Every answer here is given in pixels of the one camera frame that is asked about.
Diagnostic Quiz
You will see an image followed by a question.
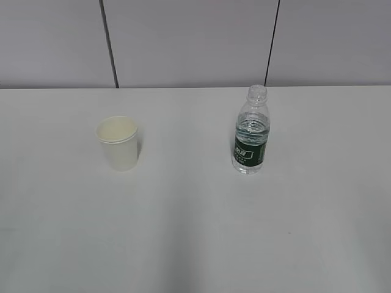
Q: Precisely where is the clear green-label water bottle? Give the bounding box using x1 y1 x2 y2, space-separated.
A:
232 85 271 175

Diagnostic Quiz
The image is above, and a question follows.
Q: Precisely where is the white paper cup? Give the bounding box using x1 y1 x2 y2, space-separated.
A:
95 116 139 172

